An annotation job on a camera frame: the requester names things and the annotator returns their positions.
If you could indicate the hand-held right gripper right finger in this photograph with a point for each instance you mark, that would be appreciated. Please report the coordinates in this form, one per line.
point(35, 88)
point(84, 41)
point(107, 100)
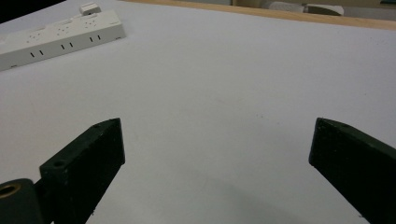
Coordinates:
point(355, 165)

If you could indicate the white power strip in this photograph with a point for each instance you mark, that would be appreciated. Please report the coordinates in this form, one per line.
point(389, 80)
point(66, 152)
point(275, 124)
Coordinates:
point(59, 35)

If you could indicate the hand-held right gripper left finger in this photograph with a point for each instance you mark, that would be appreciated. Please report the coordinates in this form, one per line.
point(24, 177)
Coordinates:
point(84, 168)

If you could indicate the white plug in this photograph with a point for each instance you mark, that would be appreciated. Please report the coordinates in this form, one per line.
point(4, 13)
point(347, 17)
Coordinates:
point(90, 8)

